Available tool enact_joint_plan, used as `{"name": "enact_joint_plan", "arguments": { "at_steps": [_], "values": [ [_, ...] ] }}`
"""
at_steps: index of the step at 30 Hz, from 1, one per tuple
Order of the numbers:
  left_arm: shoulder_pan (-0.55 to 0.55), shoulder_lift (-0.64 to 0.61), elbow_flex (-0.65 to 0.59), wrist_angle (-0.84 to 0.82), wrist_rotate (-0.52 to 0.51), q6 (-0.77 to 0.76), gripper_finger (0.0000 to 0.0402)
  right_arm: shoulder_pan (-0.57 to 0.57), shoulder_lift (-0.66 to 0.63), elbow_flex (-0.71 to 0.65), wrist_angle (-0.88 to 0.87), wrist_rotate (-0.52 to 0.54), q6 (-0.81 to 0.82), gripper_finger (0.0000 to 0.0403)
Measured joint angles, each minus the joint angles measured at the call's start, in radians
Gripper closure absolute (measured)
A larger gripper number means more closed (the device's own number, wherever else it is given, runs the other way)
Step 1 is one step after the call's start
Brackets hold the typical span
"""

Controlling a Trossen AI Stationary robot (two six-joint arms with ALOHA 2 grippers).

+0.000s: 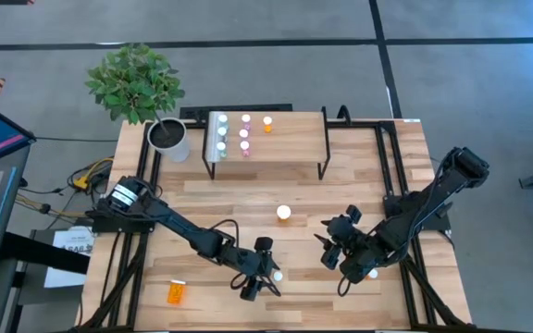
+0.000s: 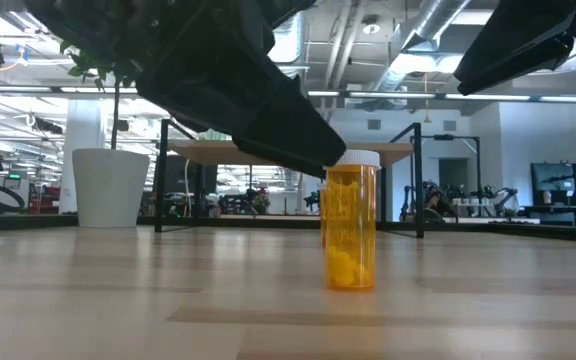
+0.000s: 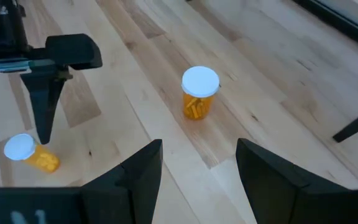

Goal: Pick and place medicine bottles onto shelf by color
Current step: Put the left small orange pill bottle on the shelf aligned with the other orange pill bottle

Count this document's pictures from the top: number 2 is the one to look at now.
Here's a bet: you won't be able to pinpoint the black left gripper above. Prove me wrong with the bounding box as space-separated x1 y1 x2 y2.
132 0 347 177

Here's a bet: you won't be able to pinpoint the orange medicine bottle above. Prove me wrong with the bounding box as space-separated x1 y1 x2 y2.
322 149 382 293

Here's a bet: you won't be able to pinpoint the wooden shelf black metal legs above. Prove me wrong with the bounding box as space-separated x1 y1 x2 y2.
153 118 427 240

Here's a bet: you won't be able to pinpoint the round ceiling sensor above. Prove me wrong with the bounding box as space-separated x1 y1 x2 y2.
360 14 382 36

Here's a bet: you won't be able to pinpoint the black monitor on stand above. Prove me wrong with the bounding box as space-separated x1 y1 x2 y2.
530 159 576 226

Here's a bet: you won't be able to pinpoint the white plant pot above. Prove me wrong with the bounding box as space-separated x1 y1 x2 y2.
71 147 151 229

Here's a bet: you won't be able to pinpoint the white column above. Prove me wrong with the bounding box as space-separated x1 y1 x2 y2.
59 97 107 216

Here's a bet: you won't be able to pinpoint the green leafy plant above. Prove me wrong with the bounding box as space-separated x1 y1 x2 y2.
60 39 139 151

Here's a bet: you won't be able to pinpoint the black background station frame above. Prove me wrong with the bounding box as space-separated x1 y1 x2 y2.
410 133 482 221

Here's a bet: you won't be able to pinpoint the black aluminium rig frame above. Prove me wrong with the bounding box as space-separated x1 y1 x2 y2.
0 213 576 245

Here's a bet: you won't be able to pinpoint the black curved cable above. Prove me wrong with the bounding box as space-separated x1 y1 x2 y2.
0 180 24 211

